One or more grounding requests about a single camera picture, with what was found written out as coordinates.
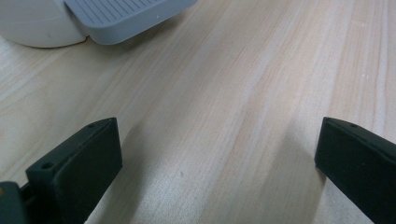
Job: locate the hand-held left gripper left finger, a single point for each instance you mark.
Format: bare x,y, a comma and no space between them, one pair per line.
81,174

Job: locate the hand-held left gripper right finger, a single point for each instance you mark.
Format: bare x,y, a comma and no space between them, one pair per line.
361,165

